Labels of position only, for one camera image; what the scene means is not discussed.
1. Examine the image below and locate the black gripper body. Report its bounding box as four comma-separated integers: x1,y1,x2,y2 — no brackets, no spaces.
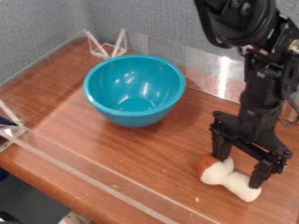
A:
209,103,292,174

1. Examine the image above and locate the white plush mushroom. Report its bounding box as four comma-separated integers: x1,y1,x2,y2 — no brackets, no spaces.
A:
196,154,261,203

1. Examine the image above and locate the clear acrylic front barrier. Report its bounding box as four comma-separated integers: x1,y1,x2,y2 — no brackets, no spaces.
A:
0,127,218,224

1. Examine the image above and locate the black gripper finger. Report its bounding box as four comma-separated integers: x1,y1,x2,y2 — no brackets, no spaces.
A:
248,160,273,189
210,129,232,161

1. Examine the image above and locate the clear acrylic corner bracket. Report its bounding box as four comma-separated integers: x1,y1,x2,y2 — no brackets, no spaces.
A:
84,29,126,60

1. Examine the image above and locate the clear acrylic back barrier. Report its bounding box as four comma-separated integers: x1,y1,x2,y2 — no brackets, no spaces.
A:
126,31,299,124

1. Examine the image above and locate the clear acrylic left bracket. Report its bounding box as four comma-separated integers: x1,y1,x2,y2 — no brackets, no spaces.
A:
0,100,25,153

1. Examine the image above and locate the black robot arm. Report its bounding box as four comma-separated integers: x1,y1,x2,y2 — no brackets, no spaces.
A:
193,0,299,189

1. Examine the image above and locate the clear acrylic barrier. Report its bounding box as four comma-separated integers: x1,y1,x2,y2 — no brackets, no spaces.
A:
0,127,218,224
126,31,299,124

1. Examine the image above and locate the blue plastic bowl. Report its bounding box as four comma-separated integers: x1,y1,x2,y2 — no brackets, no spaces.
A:
82,54,185,128

